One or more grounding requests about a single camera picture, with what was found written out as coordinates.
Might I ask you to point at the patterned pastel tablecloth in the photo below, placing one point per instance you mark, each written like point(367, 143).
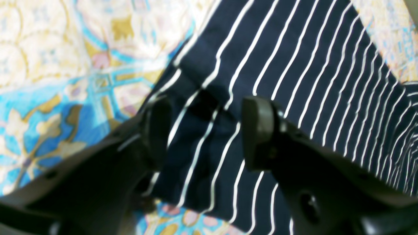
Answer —
point(73, 70)

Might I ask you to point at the navy white striped T-shirt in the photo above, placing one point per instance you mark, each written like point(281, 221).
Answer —
point(314, 58)

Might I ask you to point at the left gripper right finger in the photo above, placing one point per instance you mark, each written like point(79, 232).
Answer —
point(325, 193)

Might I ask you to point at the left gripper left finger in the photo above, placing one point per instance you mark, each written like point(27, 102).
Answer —
point(87, 193)

